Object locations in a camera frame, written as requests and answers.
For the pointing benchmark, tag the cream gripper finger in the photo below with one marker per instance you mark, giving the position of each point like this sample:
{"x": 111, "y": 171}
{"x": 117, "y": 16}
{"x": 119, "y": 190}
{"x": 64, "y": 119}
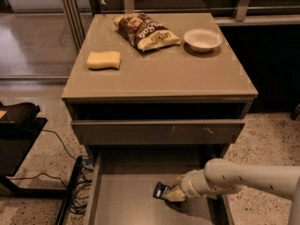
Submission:
{"x": 178, "y": 180}
{"x": 175, "y": 194}

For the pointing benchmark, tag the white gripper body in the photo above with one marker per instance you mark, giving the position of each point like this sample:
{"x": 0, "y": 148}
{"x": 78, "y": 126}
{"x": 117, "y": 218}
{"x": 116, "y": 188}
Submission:
{"x": 187, "y": 184}

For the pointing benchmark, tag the dark blue rxbar wrapper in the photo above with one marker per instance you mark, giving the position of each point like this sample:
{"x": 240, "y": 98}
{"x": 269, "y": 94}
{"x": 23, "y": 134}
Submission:
{"x": 161, "y": 191}

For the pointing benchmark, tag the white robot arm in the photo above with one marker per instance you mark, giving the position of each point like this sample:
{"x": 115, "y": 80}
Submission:
{"x": 220, "y": 176}

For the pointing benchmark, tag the grey open middle drawer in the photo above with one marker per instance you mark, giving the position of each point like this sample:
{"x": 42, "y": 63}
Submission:
{"x": 124, "y": 182}

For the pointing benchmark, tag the grey drawer cabinet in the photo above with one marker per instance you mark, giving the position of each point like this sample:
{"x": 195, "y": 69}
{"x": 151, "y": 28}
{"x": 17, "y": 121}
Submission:
{"x": 172, "y": 83}

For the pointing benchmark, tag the grey top drawer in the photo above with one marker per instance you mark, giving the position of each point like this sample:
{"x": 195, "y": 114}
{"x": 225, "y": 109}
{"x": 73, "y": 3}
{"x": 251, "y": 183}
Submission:
{"x": 150, "y": 132}

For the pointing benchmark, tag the white paper bowl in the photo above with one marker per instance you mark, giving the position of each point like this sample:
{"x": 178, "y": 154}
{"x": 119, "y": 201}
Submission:
{"x": 202, "y": 40}

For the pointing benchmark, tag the yellow sponge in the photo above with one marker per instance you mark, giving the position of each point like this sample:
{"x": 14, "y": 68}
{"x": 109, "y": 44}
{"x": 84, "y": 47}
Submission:
{"x": 103, "y": 60}

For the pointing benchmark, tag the brown yellow chip bag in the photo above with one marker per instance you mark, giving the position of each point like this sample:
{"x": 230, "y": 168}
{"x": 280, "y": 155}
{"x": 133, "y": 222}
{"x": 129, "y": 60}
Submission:
{"x": 144, "y": 33}

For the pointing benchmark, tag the metal railing frame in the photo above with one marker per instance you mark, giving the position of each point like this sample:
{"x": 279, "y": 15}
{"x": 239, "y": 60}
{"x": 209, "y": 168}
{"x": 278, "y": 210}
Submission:
{"x": 227, "y": 12}

